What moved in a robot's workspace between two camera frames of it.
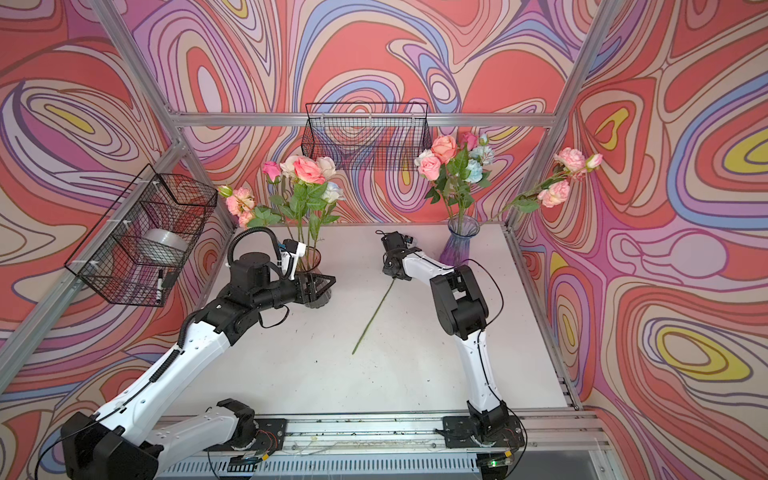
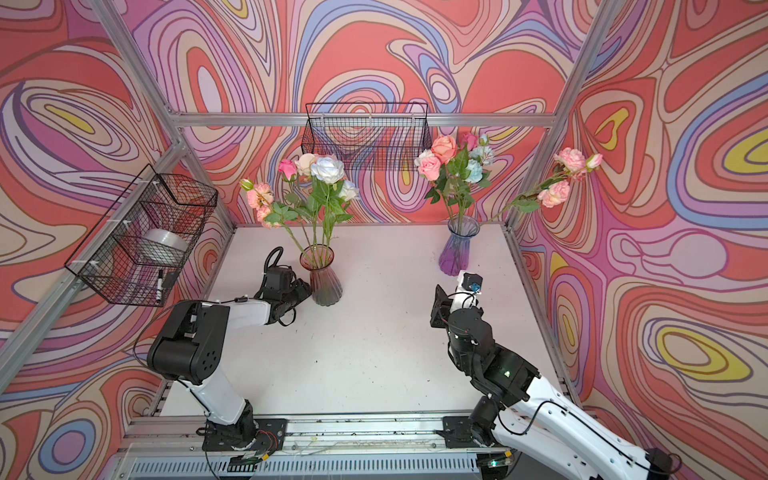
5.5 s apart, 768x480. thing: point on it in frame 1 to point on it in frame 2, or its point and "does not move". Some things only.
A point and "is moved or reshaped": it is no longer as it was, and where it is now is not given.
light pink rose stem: x=429 y=168 does not move
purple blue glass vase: x=456 y=248 does not move
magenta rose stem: x=272 y=174 to x=288 y=169
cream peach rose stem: x=288 y=166 to x=305 y=166
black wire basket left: x=136 y=252 does not move
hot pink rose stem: x=471 y=139 does not move
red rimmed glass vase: x=312 y=287 is moved or reshaped
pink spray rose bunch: x=240 y=203 to x=270 y=214
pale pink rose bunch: x=571 y=162 does not move
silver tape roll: x=168 y=237 does not move
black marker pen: x=160 y=286 does not move
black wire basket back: x=368 y=136 does not move
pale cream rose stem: x=375 y=315 to x=325 y=198
